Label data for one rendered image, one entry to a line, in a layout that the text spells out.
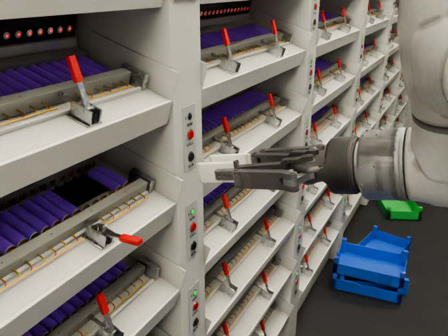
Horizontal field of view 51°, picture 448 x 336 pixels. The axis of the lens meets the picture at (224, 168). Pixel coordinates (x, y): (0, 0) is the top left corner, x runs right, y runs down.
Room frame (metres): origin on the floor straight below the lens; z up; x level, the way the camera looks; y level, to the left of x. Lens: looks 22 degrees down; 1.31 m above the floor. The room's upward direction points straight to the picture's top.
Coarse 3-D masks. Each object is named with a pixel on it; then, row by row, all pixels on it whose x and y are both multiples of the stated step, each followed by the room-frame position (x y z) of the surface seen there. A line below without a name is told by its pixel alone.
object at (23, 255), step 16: (128, 192) 0.72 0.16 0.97; (96, 208) 0.66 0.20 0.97; (112, 208) 0.69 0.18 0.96; (64, 224) 0.61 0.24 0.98; (80, 224) 0.62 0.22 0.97; (32, 240) 0.56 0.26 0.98; (48, 240) 0.57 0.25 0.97; (64, 240) 0.60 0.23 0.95; (80, 240) 0.60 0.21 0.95; (16, 256) 0.52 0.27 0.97; (32, 256) 0.54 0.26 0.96; (0, 272) 0.50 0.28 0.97; (16, 272) 0.51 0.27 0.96
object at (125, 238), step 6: (102, 228) 0.61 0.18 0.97; (102, 234) 0.61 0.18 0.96; (108, 234) 0.61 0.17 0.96; (114, 234) 0.61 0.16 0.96; (120, 234) 0.61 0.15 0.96; (126, 234) 0.60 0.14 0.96; (120, 240) 0.59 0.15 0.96; (126, 240) 0.59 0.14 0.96; (132, 240) 0.58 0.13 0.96; (138, 240) 0.58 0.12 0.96
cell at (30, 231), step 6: (6, 210) 0.61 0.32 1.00; (0, 216) 0.60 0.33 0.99; (6, 216) 0.60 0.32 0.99; (12, 216) 0.60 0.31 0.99; (6, 222) 0.59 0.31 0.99; (12, 222) 0.59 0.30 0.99; (18, 222) 0.59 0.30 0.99; (24, 222) 0.60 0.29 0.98; (18, 228) 0.59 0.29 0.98; (24, 228) 0.58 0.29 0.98; (30, 228) 0.59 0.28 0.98; (24, 234) 0.58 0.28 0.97; (30, 234) 0.58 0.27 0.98
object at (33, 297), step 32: (128, 160) 0.81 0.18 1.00; (160, 192) 0.78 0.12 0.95; (128, 224) 0.67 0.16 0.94; (160, 224) 0.73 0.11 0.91; (64, 256) 0.57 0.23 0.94; (96, 256) 0.59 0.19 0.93; (0, 288) 0.49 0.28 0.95; (32, 288) 0.50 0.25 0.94; (64, 288) 0.53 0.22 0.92; (0, 320) 0.45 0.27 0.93; (32, 320) 0.48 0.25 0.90
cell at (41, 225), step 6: (12, 210) 0.62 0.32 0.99; (18, 210) 0.62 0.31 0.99; (24, 210) 0.62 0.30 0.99; (18, 216) 0.61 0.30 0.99; (24, 216) 0.61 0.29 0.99; (30, 216) 0.61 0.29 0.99; (30, 222) 0.60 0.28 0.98; (36, 222) 0.60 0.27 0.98; (42, 222) 0.60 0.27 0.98; (36, 228) 0.60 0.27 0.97; (42, 228) 0.59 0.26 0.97
